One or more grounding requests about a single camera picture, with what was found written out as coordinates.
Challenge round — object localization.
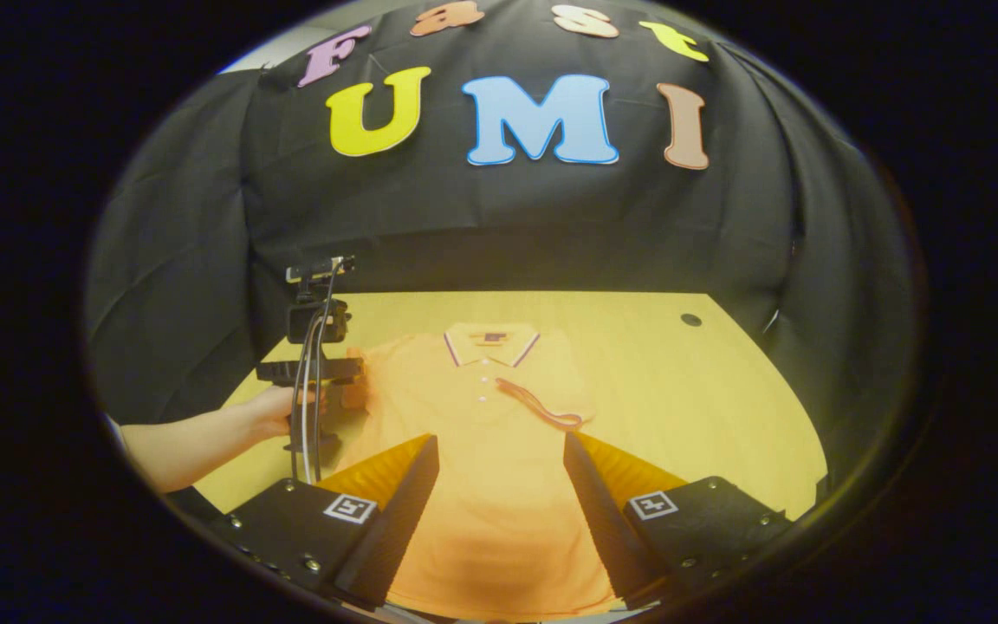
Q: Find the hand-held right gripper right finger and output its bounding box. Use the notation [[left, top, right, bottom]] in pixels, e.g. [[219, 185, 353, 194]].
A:
[[562, 432, 793, 609]]

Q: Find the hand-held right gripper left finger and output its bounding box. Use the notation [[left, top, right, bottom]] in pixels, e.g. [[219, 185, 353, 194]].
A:
[[209, 433, 439, 608]]

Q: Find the orange T-shirt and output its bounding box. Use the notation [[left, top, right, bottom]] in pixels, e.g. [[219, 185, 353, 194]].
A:
[[326, 322, 625, 621]]

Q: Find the black backdrop cloth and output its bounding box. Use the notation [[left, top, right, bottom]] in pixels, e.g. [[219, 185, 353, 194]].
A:
[[83, 0, 920, 486]]

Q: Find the grey cable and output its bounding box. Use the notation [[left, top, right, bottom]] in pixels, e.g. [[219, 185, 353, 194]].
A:
[[289, 256, 357, 484]]

